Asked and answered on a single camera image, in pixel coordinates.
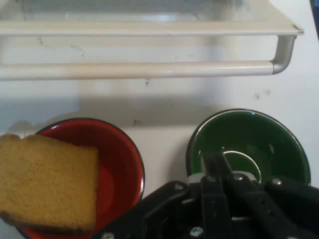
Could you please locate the toasted bread slice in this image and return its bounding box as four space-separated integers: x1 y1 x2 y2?
0 133 100 234

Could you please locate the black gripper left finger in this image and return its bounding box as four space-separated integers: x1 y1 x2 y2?
92 151 233 239

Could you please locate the green enamel bowl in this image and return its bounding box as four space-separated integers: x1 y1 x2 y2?
185 109 312 187

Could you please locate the white oven door with handle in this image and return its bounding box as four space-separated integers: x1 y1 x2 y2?
0 0 305 82

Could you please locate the red enamel bowl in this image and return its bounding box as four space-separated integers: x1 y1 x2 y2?
18 118 146 239

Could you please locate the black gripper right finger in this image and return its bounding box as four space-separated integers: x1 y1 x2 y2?
221 152 319 239

